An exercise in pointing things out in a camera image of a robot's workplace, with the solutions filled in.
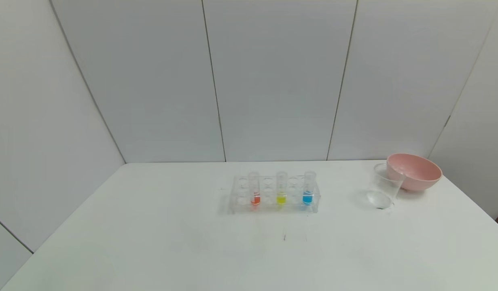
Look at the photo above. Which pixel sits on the red pigment test tube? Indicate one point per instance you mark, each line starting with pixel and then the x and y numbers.
pixel 255 199

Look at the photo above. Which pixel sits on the blue pigment test tube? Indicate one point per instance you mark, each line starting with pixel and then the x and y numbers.
pixel 308 198

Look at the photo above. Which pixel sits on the clear acrylic test tube rack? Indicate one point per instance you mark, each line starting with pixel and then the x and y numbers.
pixel 269 204

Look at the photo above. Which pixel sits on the yellow pigment test tube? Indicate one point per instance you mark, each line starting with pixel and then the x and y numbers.
pixel 281 199

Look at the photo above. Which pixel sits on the clear plastic beaker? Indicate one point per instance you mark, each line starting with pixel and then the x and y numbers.
pixel 380 198

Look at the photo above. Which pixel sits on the pink bowl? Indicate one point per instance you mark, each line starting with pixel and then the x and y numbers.
pixel 420 178

